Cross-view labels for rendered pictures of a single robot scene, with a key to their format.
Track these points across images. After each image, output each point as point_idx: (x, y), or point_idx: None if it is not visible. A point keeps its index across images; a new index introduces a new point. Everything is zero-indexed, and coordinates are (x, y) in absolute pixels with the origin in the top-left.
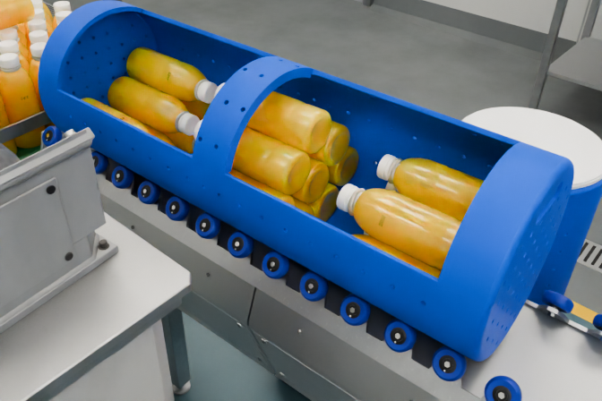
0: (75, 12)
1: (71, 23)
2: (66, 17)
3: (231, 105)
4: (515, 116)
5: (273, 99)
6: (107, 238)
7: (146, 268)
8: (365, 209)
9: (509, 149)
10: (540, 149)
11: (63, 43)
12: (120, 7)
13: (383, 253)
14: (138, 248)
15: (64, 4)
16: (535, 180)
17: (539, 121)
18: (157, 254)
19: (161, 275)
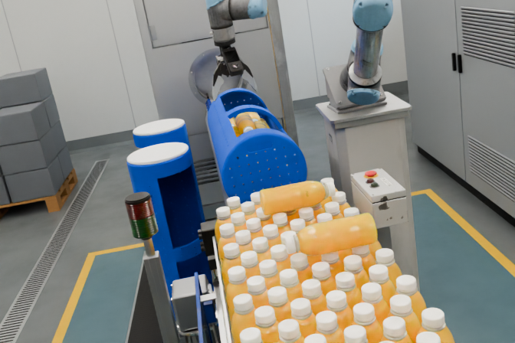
0: (270, 132)
1: (277, 132)
2: (276, 133)
3: (265, 109)
4: (140, 158)
5: (246, 116)
6: (327, 109)
7: (324, 105)
8: (258, 116)
9: (231, 91)
10: (222, 93)
11: (287, 135)
12: (250, 130)
13: (269, 111)
14: (322, 107)
15: (224, 225)
16: (238, 88)
17: (138, 156)
18: (319, 106)
19: (322, 104)
